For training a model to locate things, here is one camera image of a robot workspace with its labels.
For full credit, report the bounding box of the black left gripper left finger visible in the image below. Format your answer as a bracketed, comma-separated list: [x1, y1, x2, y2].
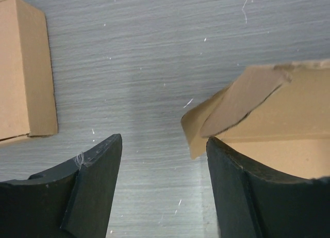
[1, 134, 122, 237]

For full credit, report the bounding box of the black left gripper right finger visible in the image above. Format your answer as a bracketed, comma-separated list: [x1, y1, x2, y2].
[206, 137, 329, 237]

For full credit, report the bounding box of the brown cardboard box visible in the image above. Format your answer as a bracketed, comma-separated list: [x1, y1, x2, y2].
[1, 0, 58, 146]
[181, 59, 329, 179]

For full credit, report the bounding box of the closed brown cardboard box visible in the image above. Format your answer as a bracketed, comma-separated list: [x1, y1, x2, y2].
[1, 0, 58, 146]

